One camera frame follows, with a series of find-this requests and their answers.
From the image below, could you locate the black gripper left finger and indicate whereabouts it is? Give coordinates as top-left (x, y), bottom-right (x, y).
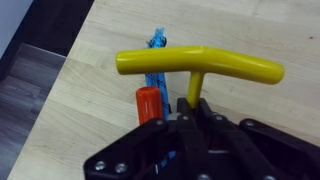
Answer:
top-left (177, 98), bottom-right (213, 180)

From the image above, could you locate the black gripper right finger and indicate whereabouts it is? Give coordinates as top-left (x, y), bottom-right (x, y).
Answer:
top-left (197, 98), bottom-right (277, 180)

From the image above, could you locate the yellow T-handle wrench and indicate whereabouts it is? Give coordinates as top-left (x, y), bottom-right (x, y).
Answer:
top-left (115, 46), bottom-right (285, 108)

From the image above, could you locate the orange handled tool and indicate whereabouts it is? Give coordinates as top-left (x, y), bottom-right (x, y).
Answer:
top-left (136, 86), bottom-right (163, 124)

